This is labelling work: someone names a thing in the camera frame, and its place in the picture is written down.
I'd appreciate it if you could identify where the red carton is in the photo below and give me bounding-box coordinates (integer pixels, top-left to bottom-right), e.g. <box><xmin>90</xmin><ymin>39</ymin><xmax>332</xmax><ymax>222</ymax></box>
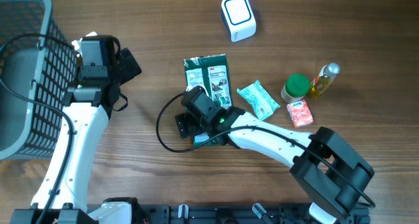
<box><xmin>287</xmin><ymin>100</ymin><xmax>314</xmax><ymax>128</ymax></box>

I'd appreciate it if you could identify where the green packaged goods bag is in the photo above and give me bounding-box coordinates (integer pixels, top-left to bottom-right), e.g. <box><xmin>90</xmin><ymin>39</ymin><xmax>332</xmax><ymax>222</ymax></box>
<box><xmin>184</xmin><ymin>54</ymin><xmax>243</xmax><ymax>149</ymax></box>

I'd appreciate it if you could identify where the grey plastic shopping basket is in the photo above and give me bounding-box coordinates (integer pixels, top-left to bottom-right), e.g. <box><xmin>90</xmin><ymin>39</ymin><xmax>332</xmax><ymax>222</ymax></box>
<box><xmin>1</xmin><ymin>0</ymin><xmax>77</xmax><ymax>160</ymax></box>

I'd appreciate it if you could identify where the green lid glass jar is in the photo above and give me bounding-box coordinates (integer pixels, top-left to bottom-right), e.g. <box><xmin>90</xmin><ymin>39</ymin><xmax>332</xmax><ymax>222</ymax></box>
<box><xmin>281</xmin><ymin>74</ymin><xmax>310</xmax><ymax>103</ymax></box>

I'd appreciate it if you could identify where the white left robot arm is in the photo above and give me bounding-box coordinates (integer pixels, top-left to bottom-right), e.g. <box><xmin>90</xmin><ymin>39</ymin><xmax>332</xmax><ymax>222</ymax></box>
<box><xmin>10</xmin><ymin>48</ymin><xmax>147</xmax><ymax>223</ymax></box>

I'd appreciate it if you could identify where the white barcode scanner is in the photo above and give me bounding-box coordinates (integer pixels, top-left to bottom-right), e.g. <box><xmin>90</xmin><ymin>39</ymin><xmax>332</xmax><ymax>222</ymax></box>
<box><xmin>221</xmin><ymin>0</ymin><xmax>257</xmax><ymax>43</ymax></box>

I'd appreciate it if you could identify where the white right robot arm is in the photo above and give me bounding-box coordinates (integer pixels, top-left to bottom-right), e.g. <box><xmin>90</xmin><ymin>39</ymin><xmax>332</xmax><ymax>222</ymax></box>
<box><xmin>175</xmin><ymin>107</ymin><xmax>374</xmax><ymax>223</ymax></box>

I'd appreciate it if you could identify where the yellow oil glass bottle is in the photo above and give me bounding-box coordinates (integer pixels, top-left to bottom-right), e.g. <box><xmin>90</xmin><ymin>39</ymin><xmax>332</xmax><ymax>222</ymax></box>
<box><xmin>308</xmin><ymin>63</ymin><xmax>340</xmax><ymax>98</ymax></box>

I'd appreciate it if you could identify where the teal tissue packet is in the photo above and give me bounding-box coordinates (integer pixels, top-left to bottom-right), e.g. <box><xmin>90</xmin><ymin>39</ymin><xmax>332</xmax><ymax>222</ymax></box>
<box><xmin>237</xmin><ymin>80</ymin><xmax>280</xmax><ymax>121</ymax></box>

